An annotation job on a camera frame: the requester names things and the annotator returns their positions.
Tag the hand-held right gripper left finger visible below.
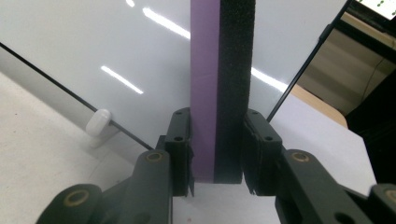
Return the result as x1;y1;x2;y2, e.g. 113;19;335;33
157;106;196;198

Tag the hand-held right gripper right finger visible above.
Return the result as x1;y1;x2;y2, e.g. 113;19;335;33
242;108;285;197

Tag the purple and black board eraser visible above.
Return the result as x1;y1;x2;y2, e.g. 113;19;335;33
190;0;257;185

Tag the white dry-erase board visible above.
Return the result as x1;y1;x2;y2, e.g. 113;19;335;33
0;0;357;151

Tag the white cylindrical cap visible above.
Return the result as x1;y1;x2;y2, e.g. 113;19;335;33
85;108;113;138

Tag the white table cover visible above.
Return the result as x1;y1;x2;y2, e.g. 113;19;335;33
0;71;378;224

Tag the black horizontal frame bar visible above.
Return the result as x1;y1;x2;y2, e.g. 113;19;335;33
334;8;396;65

